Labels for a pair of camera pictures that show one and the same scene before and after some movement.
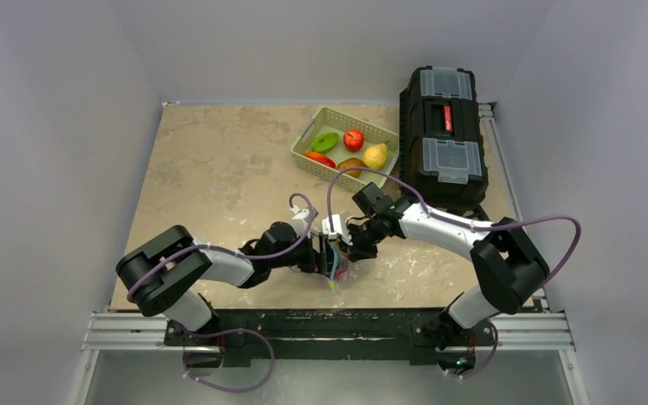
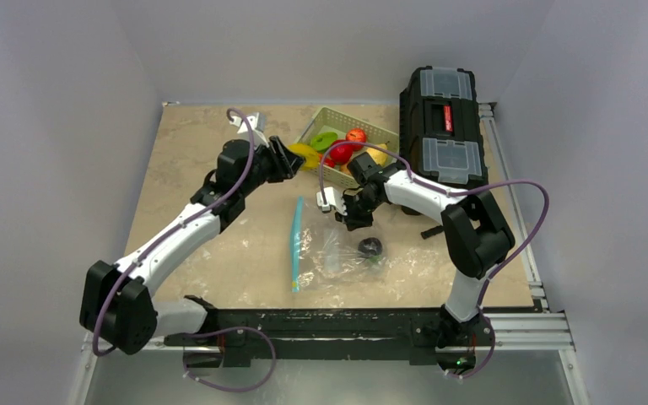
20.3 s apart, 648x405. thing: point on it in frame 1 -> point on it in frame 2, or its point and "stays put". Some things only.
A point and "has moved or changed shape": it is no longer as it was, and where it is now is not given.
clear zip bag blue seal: [339, 267] has moved or changed shape
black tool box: [441, 144] stays put
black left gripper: [316, 261] -> [280, 170]
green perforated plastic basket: [328, 120] stays put
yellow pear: [375, 156] stays put
